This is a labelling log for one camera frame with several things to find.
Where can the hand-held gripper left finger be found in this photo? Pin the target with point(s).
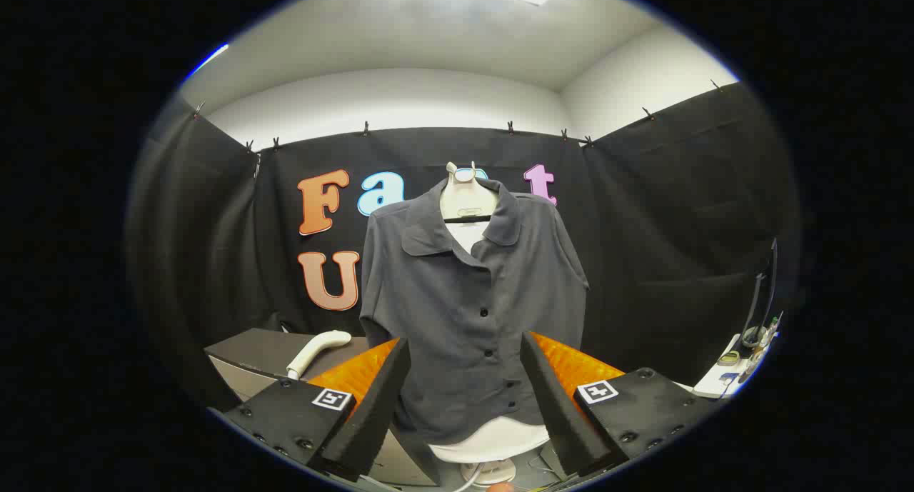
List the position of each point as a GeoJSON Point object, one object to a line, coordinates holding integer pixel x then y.
{"type": "Point", "coordinates": [378, 406]}

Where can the grey button shirt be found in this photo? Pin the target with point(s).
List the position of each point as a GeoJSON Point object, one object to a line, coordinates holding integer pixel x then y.
{"type": "Point", "coordinates": [443, 299]}

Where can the white garment steamer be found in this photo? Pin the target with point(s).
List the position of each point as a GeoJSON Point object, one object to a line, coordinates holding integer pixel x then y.
{"type": "Point", "coordinates": [314, 349]}

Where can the row of black cloth clips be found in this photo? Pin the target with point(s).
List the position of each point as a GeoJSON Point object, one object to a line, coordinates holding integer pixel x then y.
{"type": "Point", "coordinates": [365, 128]}

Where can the small green round container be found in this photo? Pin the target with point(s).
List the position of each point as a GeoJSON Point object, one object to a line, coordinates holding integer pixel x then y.
{"type": "Point", "coordinates": [728, 358]}

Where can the cream mannequin torso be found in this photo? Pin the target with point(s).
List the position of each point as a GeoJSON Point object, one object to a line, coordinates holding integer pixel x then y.
{"type": "Point", "coordinates": [468, 199]}

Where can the grey drawer cabinet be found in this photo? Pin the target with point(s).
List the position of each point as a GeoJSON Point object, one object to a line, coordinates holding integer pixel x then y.
{"type": "Point", "coordinates": [257, 353]}

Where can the black backdrop cloth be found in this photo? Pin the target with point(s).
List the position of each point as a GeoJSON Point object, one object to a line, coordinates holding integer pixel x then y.
{"type": "Point", "coordinates": [643, 228]}

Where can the white side table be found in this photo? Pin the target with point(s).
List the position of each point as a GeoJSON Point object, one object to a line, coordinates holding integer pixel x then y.
{"type": "Point", "coordinates": [714, 386]}

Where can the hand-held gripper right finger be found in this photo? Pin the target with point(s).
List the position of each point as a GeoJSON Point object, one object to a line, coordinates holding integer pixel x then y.
{"type": "Point", "coordinates": [553, 413]}

